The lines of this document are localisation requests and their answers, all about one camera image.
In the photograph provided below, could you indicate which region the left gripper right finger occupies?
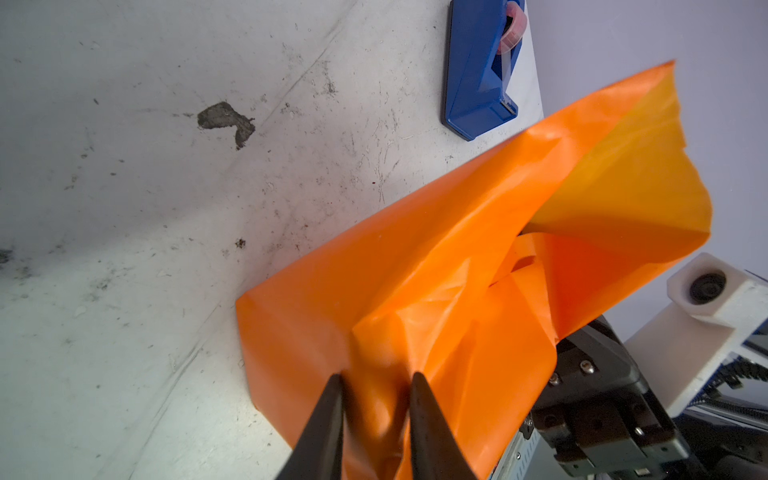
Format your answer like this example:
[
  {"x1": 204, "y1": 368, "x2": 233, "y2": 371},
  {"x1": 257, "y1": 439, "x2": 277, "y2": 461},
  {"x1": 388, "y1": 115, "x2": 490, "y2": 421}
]
[{"x1": 409, "y1": 372, "x2": 477, "y2": 480}]

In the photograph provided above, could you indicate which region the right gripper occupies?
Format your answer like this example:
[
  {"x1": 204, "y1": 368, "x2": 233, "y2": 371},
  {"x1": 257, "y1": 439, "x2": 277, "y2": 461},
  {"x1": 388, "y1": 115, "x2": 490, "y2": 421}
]
[{"x1": 530, "y1": 317, "x2": 690, "y2": 477}]

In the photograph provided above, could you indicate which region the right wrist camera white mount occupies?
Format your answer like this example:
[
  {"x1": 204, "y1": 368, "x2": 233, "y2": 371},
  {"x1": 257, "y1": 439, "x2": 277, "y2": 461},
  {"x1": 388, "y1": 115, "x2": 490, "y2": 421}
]
[{"x1": 625, "y1": 253, "x2": 767, "y2": 417}]

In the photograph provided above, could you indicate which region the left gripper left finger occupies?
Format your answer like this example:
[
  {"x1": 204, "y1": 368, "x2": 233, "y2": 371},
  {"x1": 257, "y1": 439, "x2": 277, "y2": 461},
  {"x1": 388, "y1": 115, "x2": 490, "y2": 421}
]
[{"x1": 276, "y1": 374, "x2": 344, "y2": 480}]

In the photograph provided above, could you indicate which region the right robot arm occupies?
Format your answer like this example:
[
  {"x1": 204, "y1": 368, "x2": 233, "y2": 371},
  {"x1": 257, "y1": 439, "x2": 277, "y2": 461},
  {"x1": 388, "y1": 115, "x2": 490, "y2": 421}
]
[{"x1": 520, "y1": 317, "x2": 767, "y2": 479}]

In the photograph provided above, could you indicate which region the blue tape dispenser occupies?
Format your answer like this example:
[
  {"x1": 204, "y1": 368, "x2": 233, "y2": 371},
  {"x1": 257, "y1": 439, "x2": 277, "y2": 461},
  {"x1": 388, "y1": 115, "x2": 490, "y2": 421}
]
[{"x1": 441, "y1": 0, "x2": 528, "y2": 141}]

